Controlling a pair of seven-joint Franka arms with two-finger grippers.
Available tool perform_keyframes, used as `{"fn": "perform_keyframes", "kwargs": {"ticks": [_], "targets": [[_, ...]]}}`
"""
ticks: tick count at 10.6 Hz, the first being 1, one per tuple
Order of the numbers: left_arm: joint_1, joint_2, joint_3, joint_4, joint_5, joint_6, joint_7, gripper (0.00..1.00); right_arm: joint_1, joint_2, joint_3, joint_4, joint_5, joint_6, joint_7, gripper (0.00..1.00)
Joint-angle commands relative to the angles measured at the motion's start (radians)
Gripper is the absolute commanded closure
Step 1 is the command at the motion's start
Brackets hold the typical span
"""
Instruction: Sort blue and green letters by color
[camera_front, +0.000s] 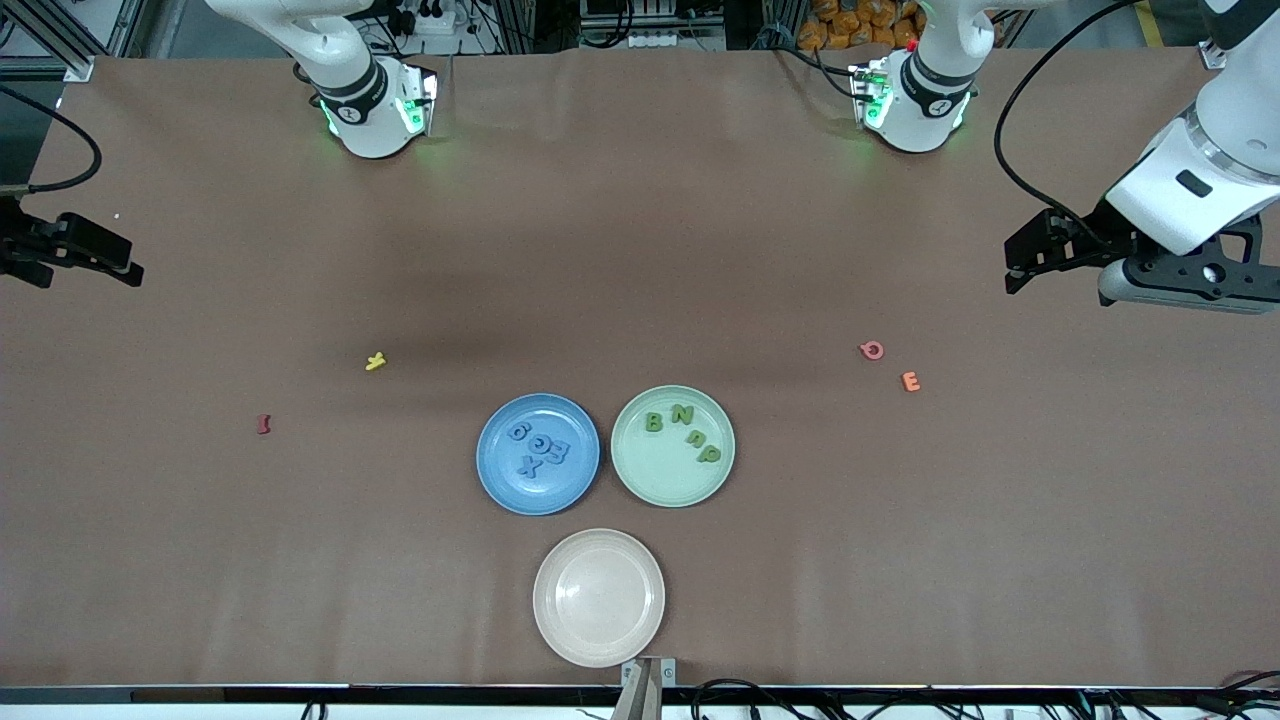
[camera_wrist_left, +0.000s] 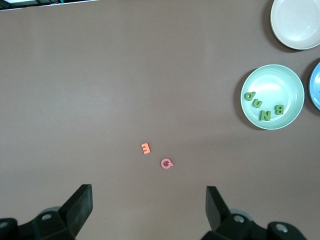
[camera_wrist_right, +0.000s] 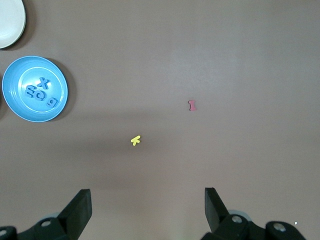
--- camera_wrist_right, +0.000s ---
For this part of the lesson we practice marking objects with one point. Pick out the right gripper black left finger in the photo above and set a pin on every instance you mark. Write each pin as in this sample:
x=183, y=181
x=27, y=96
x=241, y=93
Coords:
x=62, y=228

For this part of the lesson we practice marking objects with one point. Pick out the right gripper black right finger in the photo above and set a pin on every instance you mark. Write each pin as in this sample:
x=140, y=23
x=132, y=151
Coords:
x=232, y=230

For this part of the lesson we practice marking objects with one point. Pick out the blue letter a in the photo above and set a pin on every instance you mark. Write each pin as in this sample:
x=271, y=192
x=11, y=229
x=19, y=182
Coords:
x=53, y=103

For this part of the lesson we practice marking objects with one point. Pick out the blue letter e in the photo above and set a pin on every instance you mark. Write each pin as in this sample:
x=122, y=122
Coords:
x=37, y=96

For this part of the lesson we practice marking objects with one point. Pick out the blue letter m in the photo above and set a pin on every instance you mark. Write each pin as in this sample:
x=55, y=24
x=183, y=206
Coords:
x=29, y=91

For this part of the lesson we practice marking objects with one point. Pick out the blue letter X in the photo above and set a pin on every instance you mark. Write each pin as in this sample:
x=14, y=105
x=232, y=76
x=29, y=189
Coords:
x=43, y=83

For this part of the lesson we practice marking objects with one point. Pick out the yellow letter K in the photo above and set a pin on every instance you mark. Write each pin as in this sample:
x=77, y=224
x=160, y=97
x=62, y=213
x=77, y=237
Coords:
x=135, y=140

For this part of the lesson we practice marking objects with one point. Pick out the red letter I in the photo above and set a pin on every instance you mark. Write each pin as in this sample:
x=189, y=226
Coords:
x=192, y=105

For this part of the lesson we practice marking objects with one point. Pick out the blue plate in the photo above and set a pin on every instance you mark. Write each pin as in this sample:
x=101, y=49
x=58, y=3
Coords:
x=15, y=75

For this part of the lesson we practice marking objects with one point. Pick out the brown table cover sheet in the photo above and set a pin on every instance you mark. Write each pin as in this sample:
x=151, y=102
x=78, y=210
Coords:
x=200, y=62

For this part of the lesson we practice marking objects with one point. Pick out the beige plate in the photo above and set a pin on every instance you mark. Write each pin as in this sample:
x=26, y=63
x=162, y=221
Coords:
x=10, y=22

